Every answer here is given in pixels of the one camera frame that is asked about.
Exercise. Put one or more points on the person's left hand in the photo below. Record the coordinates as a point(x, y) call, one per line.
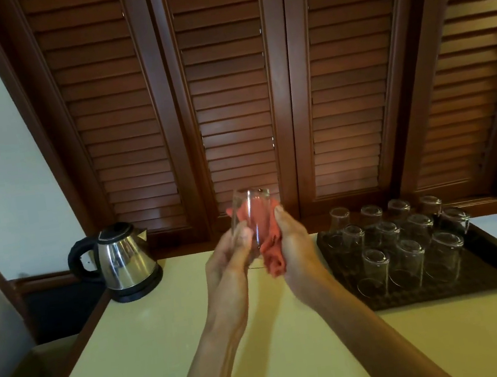
point(228, 293)

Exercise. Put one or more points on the dark brown textured tray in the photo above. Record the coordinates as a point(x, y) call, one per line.
point(488, 277)

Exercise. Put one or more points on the brown louvered wooden shutter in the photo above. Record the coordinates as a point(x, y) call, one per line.
point(349, 68)
point(463, 52)
point(109, 99)
point(228, 83)

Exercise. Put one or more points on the red cloth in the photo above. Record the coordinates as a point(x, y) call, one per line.
point(273, 256)

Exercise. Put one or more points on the steel electric kettle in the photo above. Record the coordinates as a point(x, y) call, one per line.
point(141, 291)
point(126, 261)

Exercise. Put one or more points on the person's right hand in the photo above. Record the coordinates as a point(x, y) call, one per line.
point(304, 265)

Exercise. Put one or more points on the person's right forearm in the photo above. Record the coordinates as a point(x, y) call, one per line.
point(383, 342)

